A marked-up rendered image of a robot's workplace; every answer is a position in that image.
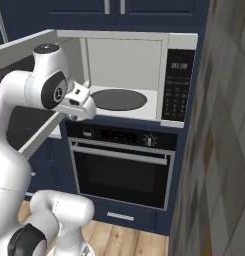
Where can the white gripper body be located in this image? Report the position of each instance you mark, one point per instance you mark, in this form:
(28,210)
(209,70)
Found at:
(84,111)

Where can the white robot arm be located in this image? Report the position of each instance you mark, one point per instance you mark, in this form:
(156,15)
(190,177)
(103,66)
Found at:
(10,110)

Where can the white microwave door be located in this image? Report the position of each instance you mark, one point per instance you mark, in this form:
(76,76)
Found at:
(24,130)

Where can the white microwave oven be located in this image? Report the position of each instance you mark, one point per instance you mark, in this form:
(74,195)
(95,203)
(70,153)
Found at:
(127,60)

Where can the dark round turntable plate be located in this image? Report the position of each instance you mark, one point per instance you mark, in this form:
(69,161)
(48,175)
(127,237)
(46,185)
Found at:
(119,100)

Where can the navy lower cupboards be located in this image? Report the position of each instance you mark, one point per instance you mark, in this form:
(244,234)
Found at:
(54,166)

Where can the black built-in oven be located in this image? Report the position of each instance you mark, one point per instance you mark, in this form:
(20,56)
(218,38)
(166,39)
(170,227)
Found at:
(124,166)

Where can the oven control knob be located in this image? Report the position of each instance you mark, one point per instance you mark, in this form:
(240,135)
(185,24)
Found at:
(149,140)

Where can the black glass oven door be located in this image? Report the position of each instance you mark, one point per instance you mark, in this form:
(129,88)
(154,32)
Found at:
(124,180)

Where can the navy upper cupboard door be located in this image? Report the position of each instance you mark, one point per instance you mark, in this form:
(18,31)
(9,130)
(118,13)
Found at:
(160,11)
(77,11)
(24,16)

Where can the navy drawer front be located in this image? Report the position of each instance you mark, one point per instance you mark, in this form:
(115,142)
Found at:
(140,216)

